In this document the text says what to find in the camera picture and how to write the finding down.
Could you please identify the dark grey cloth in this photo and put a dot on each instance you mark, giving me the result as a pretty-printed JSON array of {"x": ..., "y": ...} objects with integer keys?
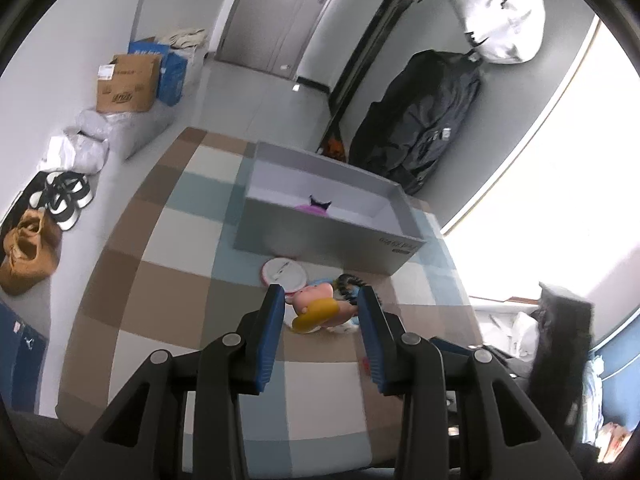
[{"x": 40, "y": 445}]

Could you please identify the white bedding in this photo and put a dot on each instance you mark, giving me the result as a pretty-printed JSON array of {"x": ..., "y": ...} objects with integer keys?
[{"x": 510, "y": 330}]

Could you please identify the orange item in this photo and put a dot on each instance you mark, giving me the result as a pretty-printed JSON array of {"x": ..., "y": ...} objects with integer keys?
[{"x": 332, "y": 150}]

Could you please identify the grey door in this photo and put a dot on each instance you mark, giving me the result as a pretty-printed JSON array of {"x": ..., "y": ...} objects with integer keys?
[{"x": 280, "y": 15}]

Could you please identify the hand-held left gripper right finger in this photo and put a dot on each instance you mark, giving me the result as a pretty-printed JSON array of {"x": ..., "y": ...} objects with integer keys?
[{"x": 372, "y": 347}]

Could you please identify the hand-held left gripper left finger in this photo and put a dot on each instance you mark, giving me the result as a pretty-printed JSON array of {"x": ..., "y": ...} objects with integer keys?
[{"x": 267, "y": 345}]

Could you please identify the blue fabric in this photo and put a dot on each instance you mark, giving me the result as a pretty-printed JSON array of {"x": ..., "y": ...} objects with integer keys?
[{"x": 602, "y": 390}]

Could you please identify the round white pink compact mirror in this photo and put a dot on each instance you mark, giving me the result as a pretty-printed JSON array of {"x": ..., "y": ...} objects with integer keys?
[{"x": 282, "y": 272}]

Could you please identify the grey cardboard box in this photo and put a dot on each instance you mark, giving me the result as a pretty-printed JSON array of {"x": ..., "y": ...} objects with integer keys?
[{"x": 320, "y": 240}]

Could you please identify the white hanging bag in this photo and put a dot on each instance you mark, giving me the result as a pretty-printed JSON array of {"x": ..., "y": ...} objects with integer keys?
[{"x": 500, "y": 20}]

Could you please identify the beige cloth bag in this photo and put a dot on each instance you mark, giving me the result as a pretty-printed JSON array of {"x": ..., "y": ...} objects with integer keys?
[{"x": 185, "y": 37}]

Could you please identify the black and white sneakers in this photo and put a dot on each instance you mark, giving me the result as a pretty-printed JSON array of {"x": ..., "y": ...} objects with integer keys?
[{"x": 72, "y": 207}]

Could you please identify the black backpack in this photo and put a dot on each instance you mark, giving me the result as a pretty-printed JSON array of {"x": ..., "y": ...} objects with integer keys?
[{"x": 425, "y": 120}]

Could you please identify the tan leather handbag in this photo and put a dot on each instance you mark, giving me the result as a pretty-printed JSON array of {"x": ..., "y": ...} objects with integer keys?
[{"x": 30, "y": 255}]

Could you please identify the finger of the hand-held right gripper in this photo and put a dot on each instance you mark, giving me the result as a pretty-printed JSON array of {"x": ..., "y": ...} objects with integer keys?
[{"x": 447, "y": 344}]

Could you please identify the pink black hair clip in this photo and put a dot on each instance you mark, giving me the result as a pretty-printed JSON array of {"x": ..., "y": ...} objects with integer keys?
[{"x": 315, "y": 207}]

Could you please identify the black white sandal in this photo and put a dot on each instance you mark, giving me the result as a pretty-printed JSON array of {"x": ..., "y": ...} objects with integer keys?
[{"x": 55, "y": 187}]

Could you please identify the white plastic bag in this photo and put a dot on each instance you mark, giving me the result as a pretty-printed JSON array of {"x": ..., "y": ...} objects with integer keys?
[
  {"x": 135, "y": 130},
  {"x": 85, "y": 152}
]

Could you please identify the blue carton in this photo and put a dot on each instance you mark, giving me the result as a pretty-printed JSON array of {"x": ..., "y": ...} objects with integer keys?
[{"x": 172, "y": 75}]

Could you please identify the checkered tablecloth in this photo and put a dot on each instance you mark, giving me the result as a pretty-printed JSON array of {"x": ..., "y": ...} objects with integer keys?
[{"x": 165, "y": 280}]

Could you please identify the black metal rack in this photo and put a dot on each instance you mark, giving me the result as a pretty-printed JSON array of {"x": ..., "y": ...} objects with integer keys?
[{"x": 370, "y": 35}]

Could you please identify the brown cardboard box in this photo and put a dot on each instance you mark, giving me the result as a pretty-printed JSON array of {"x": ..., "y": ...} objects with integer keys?
[{"x": 127, "y": 85}]

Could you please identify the blue denim cloth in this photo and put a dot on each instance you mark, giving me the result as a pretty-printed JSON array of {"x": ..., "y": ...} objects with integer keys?
[{"x": 22, "y": 355}]

